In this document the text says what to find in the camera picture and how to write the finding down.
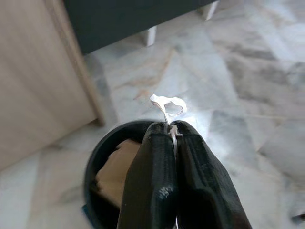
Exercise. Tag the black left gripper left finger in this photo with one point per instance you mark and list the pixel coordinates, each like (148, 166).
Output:
(150, 181)

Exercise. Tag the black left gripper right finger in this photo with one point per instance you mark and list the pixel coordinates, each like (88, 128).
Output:
(202, 176)

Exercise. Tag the white paper scrap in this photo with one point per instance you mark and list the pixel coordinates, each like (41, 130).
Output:
(166, 105)

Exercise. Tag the black round rubbish bin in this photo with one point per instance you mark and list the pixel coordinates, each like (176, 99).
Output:
(104, 148)

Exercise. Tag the brown cardboard piece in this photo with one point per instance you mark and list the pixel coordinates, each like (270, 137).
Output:
(116, 174)

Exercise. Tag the light wooden cabinet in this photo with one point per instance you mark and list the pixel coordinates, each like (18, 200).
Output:
(35, 71)

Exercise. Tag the dark sofa with white legs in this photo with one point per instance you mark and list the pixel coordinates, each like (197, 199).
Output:
(124, 19)

